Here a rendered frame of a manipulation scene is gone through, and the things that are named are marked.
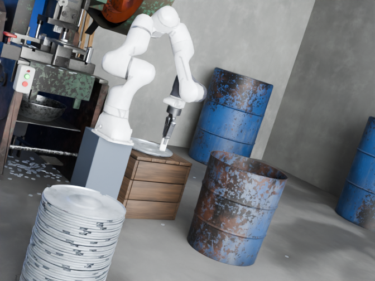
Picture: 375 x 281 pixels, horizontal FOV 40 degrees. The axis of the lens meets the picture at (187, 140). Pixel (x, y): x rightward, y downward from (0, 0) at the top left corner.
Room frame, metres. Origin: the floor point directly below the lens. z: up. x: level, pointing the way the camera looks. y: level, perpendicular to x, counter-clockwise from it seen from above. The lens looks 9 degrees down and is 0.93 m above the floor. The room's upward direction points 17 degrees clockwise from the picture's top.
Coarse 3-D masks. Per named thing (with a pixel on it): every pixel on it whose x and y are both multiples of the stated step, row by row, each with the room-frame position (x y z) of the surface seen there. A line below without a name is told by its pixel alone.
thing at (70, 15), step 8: (64, 0) 2.95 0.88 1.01; (72, 0) 2.99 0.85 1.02; (80, 0) 3.02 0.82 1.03; (48, 8) 3.01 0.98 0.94; (56, 8) 2.94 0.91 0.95; (64, 8) 2.94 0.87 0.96; (72, 8) 2.97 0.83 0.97; (80, 8) 3.03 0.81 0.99; (48, 16) 2.99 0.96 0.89; (56, 16) 2.95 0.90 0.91; (64, 16) 2.94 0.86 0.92; (72, 16) 2.97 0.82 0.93; (72, 24) 3.01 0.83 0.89
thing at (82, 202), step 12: (48, 192) 1.72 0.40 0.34; (60, 192) 1.75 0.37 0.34; (72, 192) 1.79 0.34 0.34; (84, 192) 1.83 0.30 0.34; (96, 192) 1.88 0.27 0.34; (60, 204) 1.64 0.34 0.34; (72, 204) 1.67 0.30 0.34; (84, 204) 1.69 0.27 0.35; (96, 204) 1.73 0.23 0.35; (108, 204) 1.79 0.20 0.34; (120, 204) 1.82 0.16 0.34; (84, 216) 1.59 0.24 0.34; (96, 216) 1.63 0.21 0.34; (108, 216) 1.67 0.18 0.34; (120, 216) 1.68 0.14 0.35
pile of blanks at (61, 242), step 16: (48, 208) 1.63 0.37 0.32; (48, 224) 1.61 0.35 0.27; (64, 224) 1.59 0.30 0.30; (80, 224) 1.61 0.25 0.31; (96, 224) 1.61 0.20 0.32; (112, 224) 1.65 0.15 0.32; (32, 240) 1.67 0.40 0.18; (48, 240) 1.60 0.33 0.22; (64, 240) 1.59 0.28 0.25; (80, 240) 1.60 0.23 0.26; (96, 240) 1.62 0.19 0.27; (112, 240) 1.68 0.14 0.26; (32, 256) 1.63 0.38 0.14; (48, 256) 1.60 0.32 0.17; (64, 256) 1.59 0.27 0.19; (80, 256) 1.60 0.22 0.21; (96, 256) 1.63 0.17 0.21; (112, 256) 1.74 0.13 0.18; (32, 272) 1.62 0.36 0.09; (48, 272) 1.59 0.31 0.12; (64, 272) 1.59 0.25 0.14; (80, 272) 1.60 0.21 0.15; (96, 272) 1.64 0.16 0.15
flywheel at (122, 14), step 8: (112, 0) 3.38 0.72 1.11; (120, 0) 3.31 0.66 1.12; (128, 0) 3.28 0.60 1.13; (136, 0) 3.16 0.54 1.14; (104, 8) 3.37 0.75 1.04; (112, 8) 3.34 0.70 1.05; (120, 8) 3.29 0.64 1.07; (128, 8) 3.21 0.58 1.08; (136, 8) 3.07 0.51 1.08; (104, 16) 3.34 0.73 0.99; (112, 16) 3.27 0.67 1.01; (120, 16) 3.20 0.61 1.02; (128, 16) 3.12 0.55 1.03; (120, 24) 3.23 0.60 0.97
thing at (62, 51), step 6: (54, 42) 2.86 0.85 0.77; (60, 42) 2.86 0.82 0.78; (66, 42) 2.96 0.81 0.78; (54, 48) 2.90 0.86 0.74; (60, 48) 2.89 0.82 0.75; (66, 48) 2.91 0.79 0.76; (72, 48) 2.81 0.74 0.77; (78, 48) 2.86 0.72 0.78; (54, 54) 2.88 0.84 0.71; (60, 54) 2.90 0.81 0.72; (66, 54) 2.92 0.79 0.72; (54, 60) 2.88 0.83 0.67; (60, 60) 2.90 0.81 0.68; (66, 60) 2.93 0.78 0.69; (66, 66) 2.93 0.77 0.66
